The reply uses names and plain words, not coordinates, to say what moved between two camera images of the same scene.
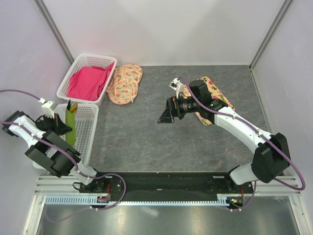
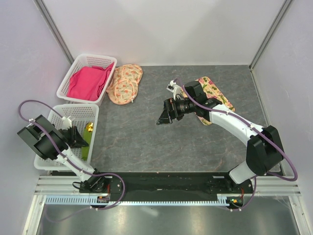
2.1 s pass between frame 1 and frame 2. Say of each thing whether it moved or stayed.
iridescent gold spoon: moved
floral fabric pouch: stayed
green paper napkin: moved
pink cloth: stayed
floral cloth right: stayed
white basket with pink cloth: stayed
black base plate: stayed
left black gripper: moved
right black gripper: stayed
